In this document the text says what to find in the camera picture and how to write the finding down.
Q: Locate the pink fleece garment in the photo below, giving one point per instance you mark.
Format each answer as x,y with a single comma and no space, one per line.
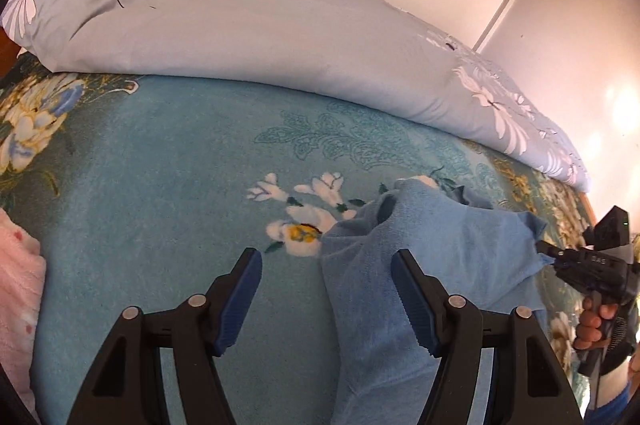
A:
20,285

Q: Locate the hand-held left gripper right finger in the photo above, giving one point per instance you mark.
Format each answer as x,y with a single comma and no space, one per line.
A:
415,305

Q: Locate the person's right hand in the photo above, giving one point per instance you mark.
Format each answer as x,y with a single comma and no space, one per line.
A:
592,322

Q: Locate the teal floral blanket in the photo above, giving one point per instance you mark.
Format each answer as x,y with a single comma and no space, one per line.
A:
150,205

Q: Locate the light blue daisy duvet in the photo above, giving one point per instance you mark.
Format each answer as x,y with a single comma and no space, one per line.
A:
250,30

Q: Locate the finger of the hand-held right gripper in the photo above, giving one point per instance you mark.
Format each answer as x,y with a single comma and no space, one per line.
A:
565,260

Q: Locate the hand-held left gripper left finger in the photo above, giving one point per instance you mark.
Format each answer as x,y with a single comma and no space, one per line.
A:
240,300

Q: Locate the person's right forearm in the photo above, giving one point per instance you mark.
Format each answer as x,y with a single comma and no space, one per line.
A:
610,405

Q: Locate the blue garment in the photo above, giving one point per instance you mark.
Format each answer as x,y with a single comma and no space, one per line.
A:
450,245

